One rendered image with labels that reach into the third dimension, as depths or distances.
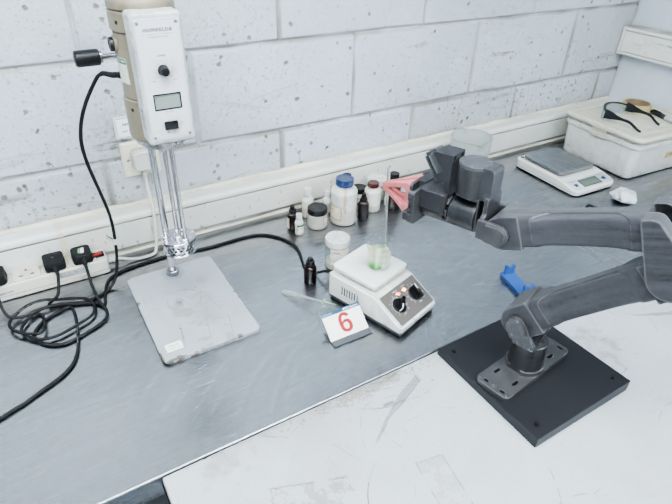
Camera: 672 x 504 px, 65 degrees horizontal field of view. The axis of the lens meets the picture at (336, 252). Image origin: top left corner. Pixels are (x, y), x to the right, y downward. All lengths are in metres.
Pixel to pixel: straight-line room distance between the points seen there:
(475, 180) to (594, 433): 0.48
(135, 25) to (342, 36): 0.72
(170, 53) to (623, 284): 0.76
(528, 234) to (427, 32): 0.89
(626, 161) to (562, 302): 1.09
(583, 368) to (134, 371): 0.84
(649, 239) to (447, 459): 0.45
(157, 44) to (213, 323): 0.55
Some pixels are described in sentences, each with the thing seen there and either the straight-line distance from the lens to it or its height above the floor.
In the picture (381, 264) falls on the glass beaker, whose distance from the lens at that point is 1.11.
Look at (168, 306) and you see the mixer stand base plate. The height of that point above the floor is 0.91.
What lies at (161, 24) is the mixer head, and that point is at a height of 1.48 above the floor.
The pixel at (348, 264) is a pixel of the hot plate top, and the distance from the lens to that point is 1.14.
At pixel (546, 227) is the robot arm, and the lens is 0.89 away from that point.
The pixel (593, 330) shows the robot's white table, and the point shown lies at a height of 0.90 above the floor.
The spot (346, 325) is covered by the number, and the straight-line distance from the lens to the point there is 1.10.
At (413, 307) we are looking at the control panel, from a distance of 1.13.
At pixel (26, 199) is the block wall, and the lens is 1.35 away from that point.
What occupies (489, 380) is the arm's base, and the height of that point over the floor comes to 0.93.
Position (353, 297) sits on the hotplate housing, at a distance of 1.13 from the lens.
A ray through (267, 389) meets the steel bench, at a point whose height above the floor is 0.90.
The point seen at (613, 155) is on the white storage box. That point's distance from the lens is 2.00.
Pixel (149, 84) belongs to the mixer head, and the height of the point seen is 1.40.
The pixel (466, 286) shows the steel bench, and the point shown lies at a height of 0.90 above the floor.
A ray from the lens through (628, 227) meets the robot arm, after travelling 0.84.
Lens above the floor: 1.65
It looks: 34 degrees down
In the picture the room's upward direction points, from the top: 2 degrees clockwise
